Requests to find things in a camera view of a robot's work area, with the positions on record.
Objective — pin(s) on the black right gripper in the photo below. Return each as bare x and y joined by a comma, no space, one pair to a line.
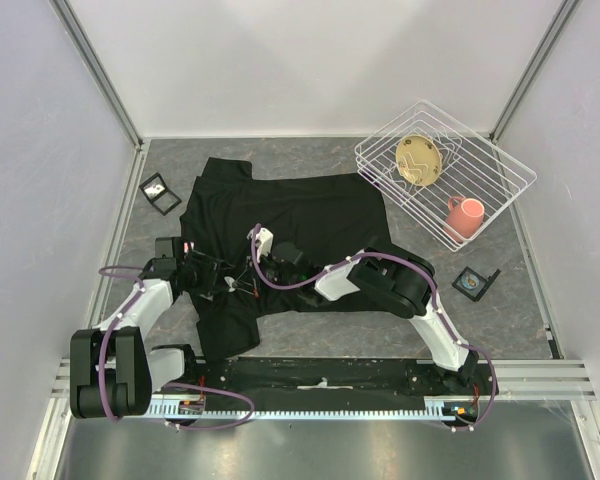
248,266

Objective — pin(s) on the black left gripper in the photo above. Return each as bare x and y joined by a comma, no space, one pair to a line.
210,267

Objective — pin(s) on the black t-shirt garment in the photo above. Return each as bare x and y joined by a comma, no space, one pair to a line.
327,218

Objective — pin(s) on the white portrait round brooch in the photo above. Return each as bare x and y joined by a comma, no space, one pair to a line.
469,282

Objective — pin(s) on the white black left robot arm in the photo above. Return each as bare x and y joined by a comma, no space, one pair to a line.
111,373

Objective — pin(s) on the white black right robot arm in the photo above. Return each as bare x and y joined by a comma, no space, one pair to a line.
393,280

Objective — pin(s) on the open black box left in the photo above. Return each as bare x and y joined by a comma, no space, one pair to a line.
159,195

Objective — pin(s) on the open black box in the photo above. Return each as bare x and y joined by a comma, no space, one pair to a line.
483,283
159,195

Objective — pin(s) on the yellow patterned plate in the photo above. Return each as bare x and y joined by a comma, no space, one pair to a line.
418,160

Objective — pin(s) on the pink ceramic mug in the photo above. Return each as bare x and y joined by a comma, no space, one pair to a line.
464,218

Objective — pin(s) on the open black box right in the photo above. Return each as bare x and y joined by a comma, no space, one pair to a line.
483,283

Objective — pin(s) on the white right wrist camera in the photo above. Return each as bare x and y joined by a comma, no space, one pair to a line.
262,239

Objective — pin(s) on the slotted cable duct rail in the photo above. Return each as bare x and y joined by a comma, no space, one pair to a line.
173,410

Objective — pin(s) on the white wire dish rack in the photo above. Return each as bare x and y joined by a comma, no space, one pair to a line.
472,167

